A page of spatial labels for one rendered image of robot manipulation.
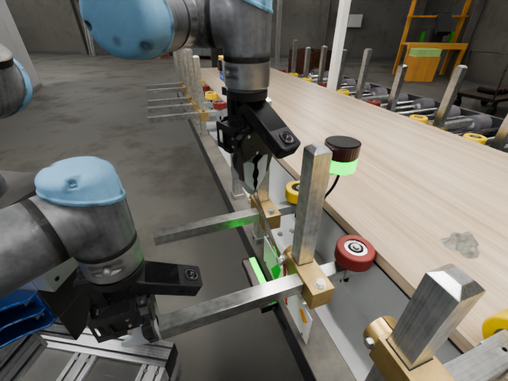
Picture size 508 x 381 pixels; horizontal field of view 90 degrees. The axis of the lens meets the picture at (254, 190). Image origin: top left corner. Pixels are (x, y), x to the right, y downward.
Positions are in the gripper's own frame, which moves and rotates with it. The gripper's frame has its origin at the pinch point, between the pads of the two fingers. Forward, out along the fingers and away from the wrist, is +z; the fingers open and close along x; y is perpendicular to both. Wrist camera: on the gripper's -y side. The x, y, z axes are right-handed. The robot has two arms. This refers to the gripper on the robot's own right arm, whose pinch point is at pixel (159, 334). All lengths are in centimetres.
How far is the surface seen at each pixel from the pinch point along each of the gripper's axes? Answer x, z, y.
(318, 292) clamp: 4.9, -4.8, -30.1
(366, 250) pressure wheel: 1.5, -8.4, -43.2
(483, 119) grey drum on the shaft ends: -62, -4, -180
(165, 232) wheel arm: -24.4, -3.2, -3.3
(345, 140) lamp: -3.9, -31.8, -36.2
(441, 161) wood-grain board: -24, -9, -97
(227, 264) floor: -81, 82, -31
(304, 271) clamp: -0.5, -4.9, -29.9
